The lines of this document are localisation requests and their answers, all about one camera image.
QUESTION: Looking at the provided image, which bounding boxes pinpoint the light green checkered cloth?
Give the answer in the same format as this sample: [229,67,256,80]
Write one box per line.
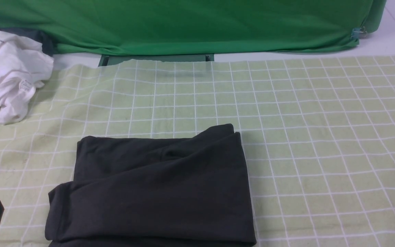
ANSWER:
[0,55,395,247]

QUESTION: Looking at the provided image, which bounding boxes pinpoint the blue binder clip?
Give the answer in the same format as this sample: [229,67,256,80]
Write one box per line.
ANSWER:
[350,26,369,41]

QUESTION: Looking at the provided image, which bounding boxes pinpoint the white crumpled garment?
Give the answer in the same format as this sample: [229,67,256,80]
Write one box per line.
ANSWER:
[0,31,54,125]

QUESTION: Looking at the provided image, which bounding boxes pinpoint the dark gray long-sleeved shirt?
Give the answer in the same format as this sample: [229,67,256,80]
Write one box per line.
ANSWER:
[45,124,257,247]

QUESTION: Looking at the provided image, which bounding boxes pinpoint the green backdrop cloth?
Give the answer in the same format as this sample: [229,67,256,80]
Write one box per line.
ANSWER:
[0,0,386,55]

